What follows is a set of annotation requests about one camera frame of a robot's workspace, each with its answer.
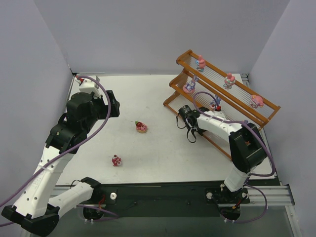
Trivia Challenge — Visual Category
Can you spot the small purple bunny cupcake toy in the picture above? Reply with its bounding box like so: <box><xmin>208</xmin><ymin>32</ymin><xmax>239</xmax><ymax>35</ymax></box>
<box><xmin>209</xmin><ymin>95</ymin><xmax>221</xmax><ymax>111</ymax></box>

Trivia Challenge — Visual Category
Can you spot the purple bunny sitting donut toy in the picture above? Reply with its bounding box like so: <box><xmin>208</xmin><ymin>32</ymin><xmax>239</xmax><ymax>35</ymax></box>
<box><xmin>182</xmin><ymin>75</ymin><xmax>198</xmax><ymax>94</ymax></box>

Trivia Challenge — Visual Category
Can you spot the strawberry bear donut toy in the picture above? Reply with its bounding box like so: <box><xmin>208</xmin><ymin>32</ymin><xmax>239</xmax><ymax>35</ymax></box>
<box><xmin>135</xmin><ymin>121</ymin><xmax>148</xmax><ymax>133</ymax></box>

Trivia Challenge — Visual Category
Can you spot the red bear cake toy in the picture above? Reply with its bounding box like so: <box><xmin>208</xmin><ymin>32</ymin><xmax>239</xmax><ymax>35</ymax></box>
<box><xmin>111</xmin><ymin>155</ymin><xmax>122</xmax><ymax>167</ymax></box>

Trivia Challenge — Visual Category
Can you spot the pink pig clear cup toy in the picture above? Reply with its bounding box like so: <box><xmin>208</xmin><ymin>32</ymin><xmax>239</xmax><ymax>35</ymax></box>
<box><xmin>223</xmin><ymin>73</ymin><xmax>236</xmax><ymax>90</ymax></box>

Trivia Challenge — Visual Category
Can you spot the pink pig bow toy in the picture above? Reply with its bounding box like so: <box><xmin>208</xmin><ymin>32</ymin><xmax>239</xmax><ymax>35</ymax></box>
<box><xmin>249</xmin><ymin>95</ymin><xmax>264</xmax><ymax>109</ymax></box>

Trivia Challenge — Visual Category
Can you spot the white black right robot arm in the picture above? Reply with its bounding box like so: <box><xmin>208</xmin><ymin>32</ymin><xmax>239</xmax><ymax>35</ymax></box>
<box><xmin>178</xmin><ymin>105</ymin><xmax>267</xmax><ymax>192</ymax></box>

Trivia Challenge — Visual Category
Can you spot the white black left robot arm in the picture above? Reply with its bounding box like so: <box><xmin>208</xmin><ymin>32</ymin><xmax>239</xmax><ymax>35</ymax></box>
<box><xmin>1</xmin><ymin>90</ymin><xmax>119</xmax><ymax>237</ymax></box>

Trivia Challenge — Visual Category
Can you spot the orange wooden tiered shelf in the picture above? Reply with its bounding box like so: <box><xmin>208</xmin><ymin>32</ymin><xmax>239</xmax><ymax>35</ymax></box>
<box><xmin>162</xmin><ymin>49</ymin><xmax>281</xmax><ymax>161</ymax></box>

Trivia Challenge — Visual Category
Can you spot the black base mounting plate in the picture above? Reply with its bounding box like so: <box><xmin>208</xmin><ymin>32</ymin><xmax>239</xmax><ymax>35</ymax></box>
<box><xmin>49</xmin><ymin>180</ymin><xmax>251</xmax><ymax>222</ymax></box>

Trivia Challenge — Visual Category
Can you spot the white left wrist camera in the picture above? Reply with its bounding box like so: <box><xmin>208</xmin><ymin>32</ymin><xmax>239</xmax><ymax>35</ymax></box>
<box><xmin>76</xmin><ymin>76</ymin><xmax>101</xmax><ymax>99</ymax></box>

